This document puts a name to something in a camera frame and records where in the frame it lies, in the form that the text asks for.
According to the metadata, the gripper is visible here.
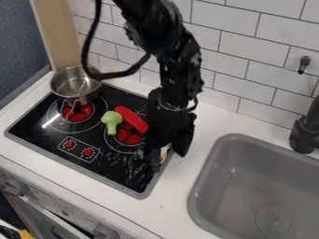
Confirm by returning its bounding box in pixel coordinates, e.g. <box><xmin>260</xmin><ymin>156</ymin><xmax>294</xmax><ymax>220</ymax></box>
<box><xmin>135</xmin><ymin>87</ymin><xmax>199</xmax><ymax>176</ymax></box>

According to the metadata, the white toy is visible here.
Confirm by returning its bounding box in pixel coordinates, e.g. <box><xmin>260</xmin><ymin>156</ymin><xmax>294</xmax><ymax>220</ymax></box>
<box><xmin>158</xmin><ymin>144</ymin><xmax>173</xmax><ymax>165</ymax></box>

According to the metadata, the red toy pepper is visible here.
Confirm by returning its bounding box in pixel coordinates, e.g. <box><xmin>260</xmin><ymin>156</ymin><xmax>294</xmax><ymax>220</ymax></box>
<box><xmin>113</xmin><ymin>105</ymin><xmax>151</xmax><ymax>146</ymax></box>

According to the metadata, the green toy mushroom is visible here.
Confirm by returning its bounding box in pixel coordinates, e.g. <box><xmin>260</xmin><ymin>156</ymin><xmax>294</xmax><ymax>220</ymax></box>
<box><xmin>99</xmin><ymin>110</ymin><xmax>125</xmax><ymax>136</ymax></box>

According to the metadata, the toy stove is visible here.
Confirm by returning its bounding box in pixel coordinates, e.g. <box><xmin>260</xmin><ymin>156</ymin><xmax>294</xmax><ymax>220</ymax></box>
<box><xmin>2</xmin><ymin>81</ymin><xmax>177</xmax><ymax>201</ymax></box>

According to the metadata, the toy sink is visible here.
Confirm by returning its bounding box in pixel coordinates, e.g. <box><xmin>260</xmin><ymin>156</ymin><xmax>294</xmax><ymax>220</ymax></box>
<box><xmin>186</xmin><ymin>133</ymin><xmax>319</xmax><ymax>239</ymax></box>

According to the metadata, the silver pot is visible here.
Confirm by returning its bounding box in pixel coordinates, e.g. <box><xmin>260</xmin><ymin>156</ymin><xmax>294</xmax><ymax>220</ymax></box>
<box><xmin>49</xmin><ymin>64</ymin><xmax>104</xmax><ymax>101</ymax></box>

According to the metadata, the tap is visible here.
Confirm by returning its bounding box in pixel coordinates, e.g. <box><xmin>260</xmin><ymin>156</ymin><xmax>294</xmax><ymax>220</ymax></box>
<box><xmin>287</xmin><ymin>94</ymin><xmax>319</xmax><ymax>155</ymax></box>

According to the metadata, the beige wooden board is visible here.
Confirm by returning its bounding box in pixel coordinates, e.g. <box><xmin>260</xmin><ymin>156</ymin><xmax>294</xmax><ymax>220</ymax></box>
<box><xmin>28</xmin><ymin>0</ymin><xmax>85</xmax><ymax>73</ymax></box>

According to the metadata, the black cable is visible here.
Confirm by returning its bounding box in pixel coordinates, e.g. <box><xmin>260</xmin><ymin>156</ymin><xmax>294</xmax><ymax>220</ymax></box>
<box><xmin>79</xmin><ymin>0</ymin><xmax>152</xmax><ymax>81</ymax></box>

